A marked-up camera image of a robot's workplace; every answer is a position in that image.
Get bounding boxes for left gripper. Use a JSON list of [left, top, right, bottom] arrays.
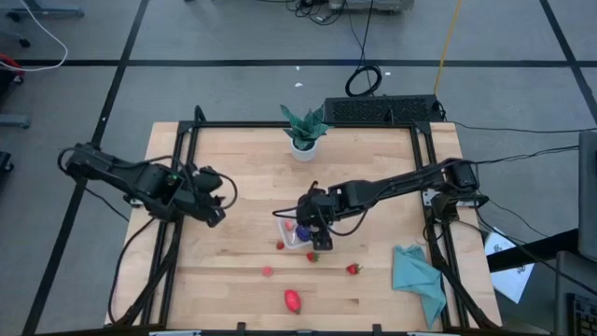
[[179, 163, 229, 229]]

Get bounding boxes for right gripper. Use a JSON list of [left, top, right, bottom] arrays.
[[296, 186, 338, 252]]

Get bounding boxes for clear plastic tupperware container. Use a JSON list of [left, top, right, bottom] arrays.
[[278, 215, 327, 251]]

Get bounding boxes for large red toy fruit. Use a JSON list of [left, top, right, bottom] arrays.
[[284, 288, 303, 315]]

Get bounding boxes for teal cloth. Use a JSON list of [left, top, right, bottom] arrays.
[[392, 244, 448, 330]]

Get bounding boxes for snake plant in white pot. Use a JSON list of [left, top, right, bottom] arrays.
[[279, 104, 333, 163]]

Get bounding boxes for white printed paper sheet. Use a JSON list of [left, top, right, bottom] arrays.
[[483, 227, 536, 305]]

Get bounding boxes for black beam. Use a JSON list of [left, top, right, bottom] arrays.
[[487, 228, 580, 274]]

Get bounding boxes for grey bar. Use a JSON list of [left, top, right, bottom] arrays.
[[0, 114, 32, 131]]

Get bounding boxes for grey equipment case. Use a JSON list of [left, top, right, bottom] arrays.
[[327, 0, 415, 13]]

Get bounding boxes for grey desk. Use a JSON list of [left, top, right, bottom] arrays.
[[553, 250, 597, 336]]

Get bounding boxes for red object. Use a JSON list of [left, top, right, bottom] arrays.
[[0, 52, 25, 79]]

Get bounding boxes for grey chair base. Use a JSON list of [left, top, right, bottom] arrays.
[[0, 0, 86, 21]]

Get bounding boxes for grey monitor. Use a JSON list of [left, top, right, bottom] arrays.
[[576, 129, 597, 263]]

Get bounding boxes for black keyboard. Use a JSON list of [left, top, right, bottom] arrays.
[[565, 292, 597, 336]]

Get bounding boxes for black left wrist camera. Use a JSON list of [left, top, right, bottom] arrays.
[[191, 166, 225, 193]]

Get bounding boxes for black aluminium table frame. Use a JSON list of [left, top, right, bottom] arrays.
[[104, 105, 503, 336]]

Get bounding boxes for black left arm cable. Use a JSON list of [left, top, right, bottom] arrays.
[[106, 217, 158, 326]]

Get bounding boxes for coiled black cable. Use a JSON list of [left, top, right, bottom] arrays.
[[343, 0, 384, 98]]

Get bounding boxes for tangled black cables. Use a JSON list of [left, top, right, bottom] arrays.
[[279, 0, 337, 27]]

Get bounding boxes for yellow floor cable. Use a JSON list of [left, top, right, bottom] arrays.
[[433, 0, 464, 97]]

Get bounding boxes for white cable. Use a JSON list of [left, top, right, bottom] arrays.
[[0, 0, 70, 74]]

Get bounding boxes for thin black cable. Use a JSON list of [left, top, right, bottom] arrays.
[[447, 119, 597, 135]]

